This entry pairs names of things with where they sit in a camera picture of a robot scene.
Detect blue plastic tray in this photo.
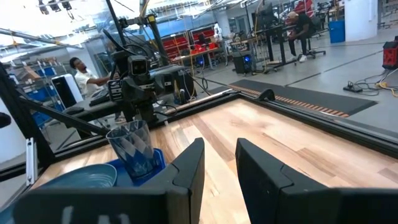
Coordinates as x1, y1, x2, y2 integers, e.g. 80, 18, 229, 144
0, 147, 167, 224

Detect white pillar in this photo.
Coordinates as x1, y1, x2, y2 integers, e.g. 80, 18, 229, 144
344, 0, 379, 43

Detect black power strip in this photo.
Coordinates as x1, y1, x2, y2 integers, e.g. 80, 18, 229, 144
343, 81, 364, 93

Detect blue plate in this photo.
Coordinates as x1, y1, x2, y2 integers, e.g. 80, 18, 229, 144
39, 163, 118, 189

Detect black desk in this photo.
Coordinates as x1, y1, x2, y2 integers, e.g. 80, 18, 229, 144
229, 24, 299, 74

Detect red box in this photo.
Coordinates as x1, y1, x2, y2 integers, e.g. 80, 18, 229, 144
381, 35, 398, 70

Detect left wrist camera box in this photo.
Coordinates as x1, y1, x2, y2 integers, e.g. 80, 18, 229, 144
127, 55, 152, 77

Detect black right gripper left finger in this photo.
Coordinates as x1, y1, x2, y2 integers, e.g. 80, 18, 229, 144
12, 138, 206, 224

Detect black rig frame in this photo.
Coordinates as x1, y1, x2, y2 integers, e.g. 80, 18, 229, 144
0, 0, 170, 183

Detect black floor mat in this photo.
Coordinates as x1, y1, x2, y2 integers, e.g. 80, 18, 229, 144
214, 78, 378, 118

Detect black clamp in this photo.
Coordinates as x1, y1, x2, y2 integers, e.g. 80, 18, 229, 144
257, 88, 276, 102

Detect white and black device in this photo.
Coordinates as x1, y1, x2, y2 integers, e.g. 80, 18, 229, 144
50, 73, 84, 109

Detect blue bin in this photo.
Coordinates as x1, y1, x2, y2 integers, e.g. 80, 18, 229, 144
328, 19, 346, 44

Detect black computer tower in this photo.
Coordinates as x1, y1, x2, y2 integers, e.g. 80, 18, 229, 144
232, 50, 256, 75

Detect white bracket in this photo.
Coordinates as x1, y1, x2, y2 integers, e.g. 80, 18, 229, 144
25, 137, 39, 187

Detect red shelf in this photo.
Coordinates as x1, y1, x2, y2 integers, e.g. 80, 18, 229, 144
161, 32, 190, 58
190, 27, 216, 47

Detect black table rim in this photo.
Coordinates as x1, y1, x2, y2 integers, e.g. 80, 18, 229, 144
0, 90, 398, 194

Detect black office chair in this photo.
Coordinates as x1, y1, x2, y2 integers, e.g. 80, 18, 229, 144
306, 15, 326, 60

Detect person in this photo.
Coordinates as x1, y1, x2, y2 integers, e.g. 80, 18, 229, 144
285, 11, 315, 63
68, 57, 111, 99

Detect blue faceted plastic cup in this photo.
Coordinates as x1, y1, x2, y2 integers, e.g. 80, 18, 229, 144
105, 119, 160, 185

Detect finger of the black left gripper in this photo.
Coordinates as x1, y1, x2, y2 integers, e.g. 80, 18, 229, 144
137, 99, 160, 126
121, 101, 138, 124

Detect floor cables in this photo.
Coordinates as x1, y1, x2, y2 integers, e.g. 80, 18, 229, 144
354, 67, 398, 98

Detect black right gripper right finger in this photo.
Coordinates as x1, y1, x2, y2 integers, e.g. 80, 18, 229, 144
234, 138, 398, 224

